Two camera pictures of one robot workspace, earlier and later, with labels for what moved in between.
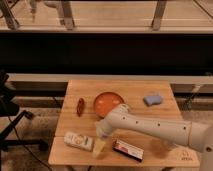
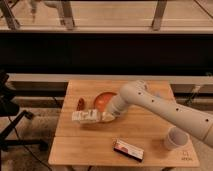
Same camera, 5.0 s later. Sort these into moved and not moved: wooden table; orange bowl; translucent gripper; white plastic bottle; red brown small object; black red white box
Moved: translucent gripper; white plastic bottle
Not moved: wooden table; black red white box; orange bowl; red brown small object
